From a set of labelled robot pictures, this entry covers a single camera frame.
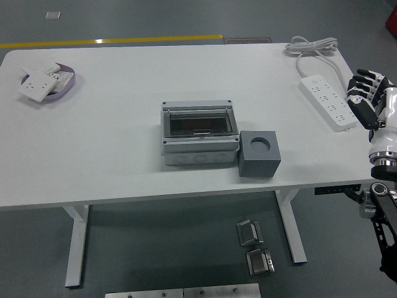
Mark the raised metal plate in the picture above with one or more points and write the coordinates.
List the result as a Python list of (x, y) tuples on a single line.
[(220, 291)]

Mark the white power strip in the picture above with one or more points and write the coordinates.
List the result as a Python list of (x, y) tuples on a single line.
[(325, 102)]

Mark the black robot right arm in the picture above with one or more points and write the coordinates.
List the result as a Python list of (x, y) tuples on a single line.
[(384, 198)]

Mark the white table right leg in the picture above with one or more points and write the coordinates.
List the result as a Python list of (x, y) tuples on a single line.
[(294, 236)]

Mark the small square floor plate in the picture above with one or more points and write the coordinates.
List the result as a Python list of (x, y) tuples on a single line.
[(52, 15)]

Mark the white switch plate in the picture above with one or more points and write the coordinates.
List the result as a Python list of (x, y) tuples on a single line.
[(43, 65)]

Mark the grey cube with round hole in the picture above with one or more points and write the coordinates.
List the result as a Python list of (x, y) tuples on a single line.
[(257, 167)]

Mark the yellow floor tape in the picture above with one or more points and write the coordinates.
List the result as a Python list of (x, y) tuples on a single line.
[(124, 40)]

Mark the purple oval tray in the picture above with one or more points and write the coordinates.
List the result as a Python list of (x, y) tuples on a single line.
[(69, 87)]

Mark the metal block with latch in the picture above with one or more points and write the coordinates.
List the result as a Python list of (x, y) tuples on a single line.
[(259, 264)]

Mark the white grey socket module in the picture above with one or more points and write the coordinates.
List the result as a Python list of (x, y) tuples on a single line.
[(62, 80)]

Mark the white table leg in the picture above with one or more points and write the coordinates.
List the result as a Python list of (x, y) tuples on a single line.
[(294, 236), (76, 248)]

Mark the grey electrical box clear lid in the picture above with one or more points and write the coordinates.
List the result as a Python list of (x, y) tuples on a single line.
[(198, 144)]

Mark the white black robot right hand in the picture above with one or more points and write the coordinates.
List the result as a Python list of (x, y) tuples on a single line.
[(384, 124)]

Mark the black table control panel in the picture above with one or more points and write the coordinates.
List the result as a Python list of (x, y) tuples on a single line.
[(328, 189)]

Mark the long metal plate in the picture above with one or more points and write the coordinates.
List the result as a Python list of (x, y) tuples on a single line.
[(142, 294)]

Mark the large white socket plate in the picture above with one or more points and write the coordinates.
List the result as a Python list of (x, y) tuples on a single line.
[(35, 85)]

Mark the white table left leg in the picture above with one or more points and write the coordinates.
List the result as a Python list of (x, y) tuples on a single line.
[(76, 248)]

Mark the open metal block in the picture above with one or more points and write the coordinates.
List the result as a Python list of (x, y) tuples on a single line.
[(248, 232)]

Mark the red box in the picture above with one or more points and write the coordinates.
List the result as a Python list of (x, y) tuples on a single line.
[(392, 21)]

